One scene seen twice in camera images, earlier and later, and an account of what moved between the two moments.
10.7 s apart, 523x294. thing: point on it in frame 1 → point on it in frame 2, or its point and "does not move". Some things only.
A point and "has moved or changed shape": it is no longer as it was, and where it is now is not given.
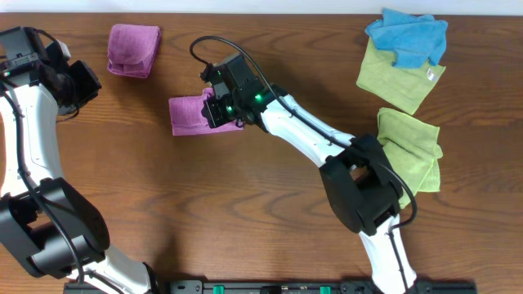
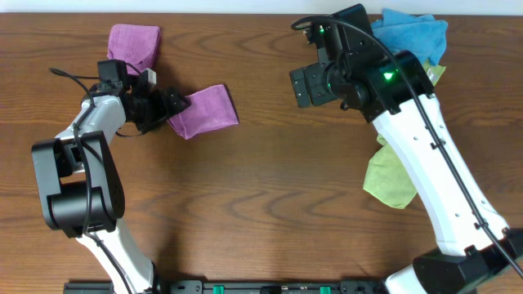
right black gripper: x=214 y=118 → x=314 y=75
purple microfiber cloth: x=187 y=117 has moved or changed shape
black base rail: x=267 y=287 does not move
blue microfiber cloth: x=417 y=40 does not move
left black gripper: x=90 y=81 → x=163 y=111
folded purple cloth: x=132 y=49 does not move
